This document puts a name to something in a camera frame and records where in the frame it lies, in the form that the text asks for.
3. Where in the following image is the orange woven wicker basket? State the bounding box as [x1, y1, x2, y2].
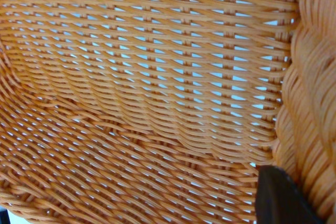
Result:
[0, 0, 336, 224]

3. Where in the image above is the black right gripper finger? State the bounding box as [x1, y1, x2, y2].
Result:
[255, 165, 324, 224]

